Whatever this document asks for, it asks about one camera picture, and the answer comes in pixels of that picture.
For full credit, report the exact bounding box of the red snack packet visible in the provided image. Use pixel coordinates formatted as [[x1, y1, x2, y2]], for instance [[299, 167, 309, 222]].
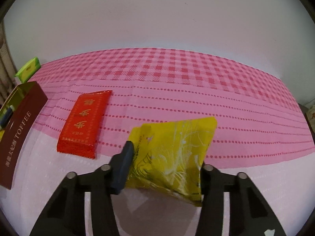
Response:
[[57, 91, 112, 159]]

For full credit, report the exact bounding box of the blue soda cracker packet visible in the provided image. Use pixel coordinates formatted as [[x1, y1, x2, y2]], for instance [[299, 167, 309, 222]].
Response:
[[0, 105, 15, 129]]

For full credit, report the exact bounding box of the beige patterned curtain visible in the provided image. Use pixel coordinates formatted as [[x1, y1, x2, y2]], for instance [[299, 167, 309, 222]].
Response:
[[0, 22, 17, 105]]

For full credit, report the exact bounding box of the yellow square snack packet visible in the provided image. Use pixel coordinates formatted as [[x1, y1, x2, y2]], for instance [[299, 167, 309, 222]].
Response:
[[125, 117, 217, 206]]

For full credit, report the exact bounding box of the gold toffee tin box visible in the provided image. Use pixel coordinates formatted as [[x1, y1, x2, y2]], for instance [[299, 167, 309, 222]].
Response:
[[1, 82, 47, 190]]

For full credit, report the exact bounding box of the pink checkered tablecloth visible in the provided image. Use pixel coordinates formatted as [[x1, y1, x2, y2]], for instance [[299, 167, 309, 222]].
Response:
[[1, 48, 314, 235]]

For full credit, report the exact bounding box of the green tissue pack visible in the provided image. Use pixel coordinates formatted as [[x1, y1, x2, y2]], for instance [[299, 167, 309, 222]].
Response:
[[15, 57, 41, 85]]

